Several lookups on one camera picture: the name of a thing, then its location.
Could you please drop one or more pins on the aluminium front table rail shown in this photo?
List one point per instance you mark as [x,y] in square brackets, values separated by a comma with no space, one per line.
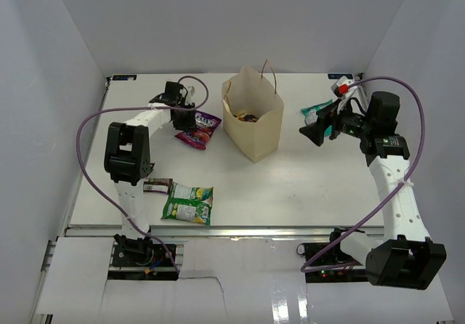
[198,231]

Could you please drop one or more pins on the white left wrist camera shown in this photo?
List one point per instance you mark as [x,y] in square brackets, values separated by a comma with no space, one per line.
[187,93]

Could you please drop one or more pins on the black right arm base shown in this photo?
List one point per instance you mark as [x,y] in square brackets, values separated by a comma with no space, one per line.
[353,274]

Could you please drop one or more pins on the brown paper bag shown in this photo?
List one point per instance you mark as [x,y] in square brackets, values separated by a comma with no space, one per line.
[252,112]

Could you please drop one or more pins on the teal snack packet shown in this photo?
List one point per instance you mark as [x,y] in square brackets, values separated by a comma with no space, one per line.
[311,116]

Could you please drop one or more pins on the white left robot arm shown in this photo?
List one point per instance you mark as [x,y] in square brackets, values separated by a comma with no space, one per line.
[127,157]

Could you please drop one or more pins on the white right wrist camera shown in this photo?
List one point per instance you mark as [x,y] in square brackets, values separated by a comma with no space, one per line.
[343,87]

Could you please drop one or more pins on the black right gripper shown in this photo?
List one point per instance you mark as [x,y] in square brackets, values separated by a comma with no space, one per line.
[315,131]

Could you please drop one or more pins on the green candy bag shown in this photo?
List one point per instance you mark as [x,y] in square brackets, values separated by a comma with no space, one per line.
[189,204]

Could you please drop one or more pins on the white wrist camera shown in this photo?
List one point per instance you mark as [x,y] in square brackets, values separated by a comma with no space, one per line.
[343,87]
[187,93]

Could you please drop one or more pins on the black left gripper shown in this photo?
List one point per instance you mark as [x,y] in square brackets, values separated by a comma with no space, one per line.
[189,125]

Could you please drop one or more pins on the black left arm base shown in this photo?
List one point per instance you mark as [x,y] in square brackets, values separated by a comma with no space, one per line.
[153,264]

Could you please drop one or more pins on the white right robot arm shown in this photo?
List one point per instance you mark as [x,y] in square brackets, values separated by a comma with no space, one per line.
[407,256]

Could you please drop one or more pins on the blue left table label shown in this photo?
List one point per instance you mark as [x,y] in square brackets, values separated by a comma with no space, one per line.
[124,77]

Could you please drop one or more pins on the purple nut snack bag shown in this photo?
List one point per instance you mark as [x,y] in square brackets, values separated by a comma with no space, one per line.
[251,118]

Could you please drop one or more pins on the red purple candy bag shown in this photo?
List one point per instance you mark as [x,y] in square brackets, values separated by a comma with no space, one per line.
[198,138]

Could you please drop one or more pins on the brown chocolate bar wrapper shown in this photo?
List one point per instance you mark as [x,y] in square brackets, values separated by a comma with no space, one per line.
[153,185]

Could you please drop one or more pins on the blue right table label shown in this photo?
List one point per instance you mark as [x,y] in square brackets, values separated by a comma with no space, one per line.
[337,76]

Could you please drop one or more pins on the blue table label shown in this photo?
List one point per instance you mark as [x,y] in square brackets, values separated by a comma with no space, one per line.
[124,77]
[337,76]

